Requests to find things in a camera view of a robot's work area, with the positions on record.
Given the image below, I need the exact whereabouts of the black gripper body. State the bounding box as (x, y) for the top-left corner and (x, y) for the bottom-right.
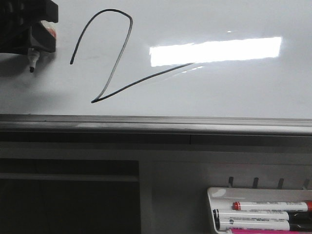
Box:
(0, 0), (59, 54)

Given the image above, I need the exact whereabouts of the white black-tip whiteboard marker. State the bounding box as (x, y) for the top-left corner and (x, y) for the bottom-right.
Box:
(27, 48), (40, 73)

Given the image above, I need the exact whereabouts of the grey metal whiteboard stand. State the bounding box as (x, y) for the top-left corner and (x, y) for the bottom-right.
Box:
(0, 132), (312, 234)

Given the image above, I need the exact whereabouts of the grey aluminium whiteboard ledge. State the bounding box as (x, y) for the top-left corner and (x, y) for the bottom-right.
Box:
(0, 114), (312, 136)

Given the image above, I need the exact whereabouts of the large white whiteboard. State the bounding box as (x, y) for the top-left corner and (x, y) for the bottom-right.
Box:
(0, 0), (312, 119)

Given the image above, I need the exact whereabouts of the red round magnet holder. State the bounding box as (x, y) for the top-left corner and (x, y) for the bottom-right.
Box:
(40, 20), (57, 41)

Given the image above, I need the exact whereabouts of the white plastic marker tray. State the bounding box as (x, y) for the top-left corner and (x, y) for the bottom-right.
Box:
(207, 187), (312, 234)

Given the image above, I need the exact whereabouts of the black-capped white marker upper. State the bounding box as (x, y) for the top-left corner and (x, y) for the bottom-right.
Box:
(213, 209), (312, 222)

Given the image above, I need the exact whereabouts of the black-capped white marker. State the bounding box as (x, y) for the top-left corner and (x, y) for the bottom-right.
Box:
(214, 218), (312, 232)
(213, 209), (312, 222)

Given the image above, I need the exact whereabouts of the black-capped white marker lower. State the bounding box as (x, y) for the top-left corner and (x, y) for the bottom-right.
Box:
(214, 218), (312, 232)

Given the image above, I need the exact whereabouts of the pink marker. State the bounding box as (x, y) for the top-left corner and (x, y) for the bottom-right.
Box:
(226, 229), (312, 234)

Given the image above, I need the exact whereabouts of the red-capped white marker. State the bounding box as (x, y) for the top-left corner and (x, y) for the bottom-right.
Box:
(232, 201), (312, 212)

